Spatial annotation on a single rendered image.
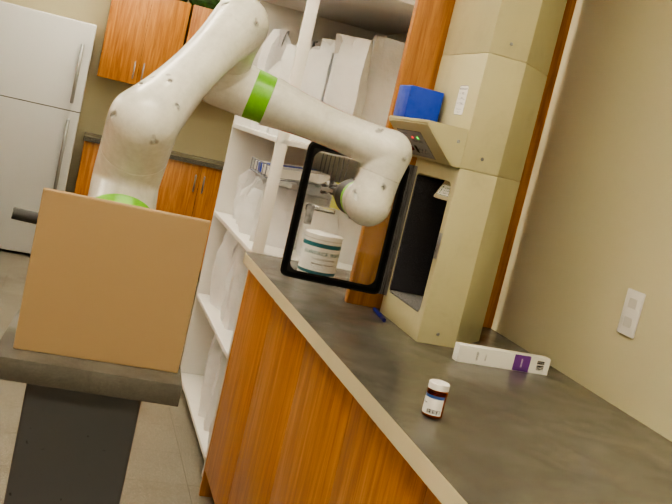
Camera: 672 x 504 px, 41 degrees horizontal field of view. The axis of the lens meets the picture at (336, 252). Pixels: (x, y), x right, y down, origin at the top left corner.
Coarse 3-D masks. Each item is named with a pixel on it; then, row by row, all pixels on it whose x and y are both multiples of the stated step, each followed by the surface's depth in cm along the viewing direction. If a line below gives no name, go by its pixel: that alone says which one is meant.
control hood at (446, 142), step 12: (396, 120) 250; (408, 120) 240; (420, 120) 232; (420, 132) 236; (432, 132) 227; (444, 132) 228; (456, 132) 229; (432, 144) 233; (444, 144) 228; (456, 144) 229; (420, 156) 250; (444, 156) 230; (456, 156) 230
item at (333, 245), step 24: (312, 168) 256; (336, 168) 257; (312, 192) 257; (336, 216) 259; (312, 240) 259; (336, 240) 260; (360, 240) 261; (312, 264) 260; (336, 264) 261; (360, 264) 262
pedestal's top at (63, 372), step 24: (0, 360) 148; (24, 360) 149; (48, 360) 152; (72, 360) 155; (48, 384) 151; (72, 384) 152; (96, 384) 152; (120, 384) 153; (144, 384) 154; (168, 384) 155
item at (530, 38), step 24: (456, 0) 254; (480, 0) 238; (504, 0) 225; (528, 0) 227; (552, 0) 234; (456, 24) 251; (480, 24) 235; (504, 24) 227; (528, 24) 228; (552, 24) 239; (456, 48) 248; (480, 48) 232; (504, 48) 228; (528, 48) 230; (552, 48) 245
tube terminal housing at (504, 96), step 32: (448, 64) 251; (480, 64) 230; (512, 64) 229; (448, 96) 247; (480, 96) 229; (512, 96) 231; (480, 128) 230; (512, 128) 234; (416, 160) 261; (480, 160) 232; (512, 160) 241; (480, 192) 234; (512, 192) 248; (448, 224) 233; (480, 224) 235; (448, 256) 235; (480, 256) 239; (448, 288) 236; (480, 288) 246; (416, 320) 239; (448, 320) 238; (480, 320) 253
